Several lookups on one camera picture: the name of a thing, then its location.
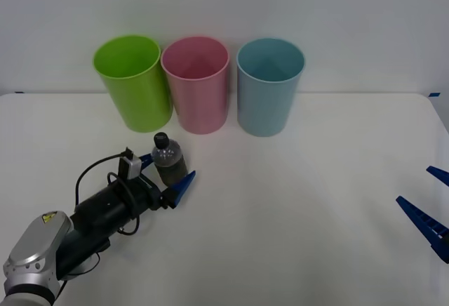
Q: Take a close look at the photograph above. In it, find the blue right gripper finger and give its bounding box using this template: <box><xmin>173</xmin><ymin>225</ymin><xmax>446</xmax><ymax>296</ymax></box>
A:
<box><xmin>395</xmin><ymin>195</ymin><xmax>449</xmax><ymax>264</ymax></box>
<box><xmin>426</xmin><ymin>166</ymin><xmax>449</xmax><ymax>186</ymax></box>

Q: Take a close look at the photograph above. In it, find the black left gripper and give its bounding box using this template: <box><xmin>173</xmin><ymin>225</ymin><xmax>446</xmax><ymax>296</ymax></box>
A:
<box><xmin>132</xmin><ymin>153</ymin><xmax>197</xmax><ymax>216</ymax></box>

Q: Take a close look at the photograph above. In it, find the small plastic bottle black cap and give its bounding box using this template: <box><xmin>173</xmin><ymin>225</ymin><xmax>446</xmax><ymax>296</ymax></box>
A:
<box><xmin>151</xmin><ymin>132</ymin><xmax>189</xmax><ymax>187</ymax></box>

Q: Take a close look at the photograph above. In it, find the green plastic bin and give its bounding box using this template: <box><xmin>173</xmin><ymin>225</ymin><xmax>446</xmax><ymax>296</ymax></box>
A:
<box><xmin>92</xmin><ymin>34</ymin><xmax>174</xmax><ymax>133</ymax></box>

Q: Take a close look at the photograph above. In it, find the pink plastic bin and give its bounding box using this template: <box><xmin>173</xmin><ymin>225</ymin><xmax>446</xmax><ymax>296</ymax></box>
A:
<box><xmin>161</xmin><ymin>36</ymin><xmax>231</xmax><ymax>135</ymax></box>

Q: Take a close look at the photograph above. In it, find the pale blue plastic bin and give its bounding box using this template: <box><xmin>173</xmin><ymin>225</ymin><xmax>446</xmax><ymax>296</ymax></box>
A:
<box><xmin>236</xmin><ymin>37</ymin><xmax>306</xmax><ymax>138</ymax></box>

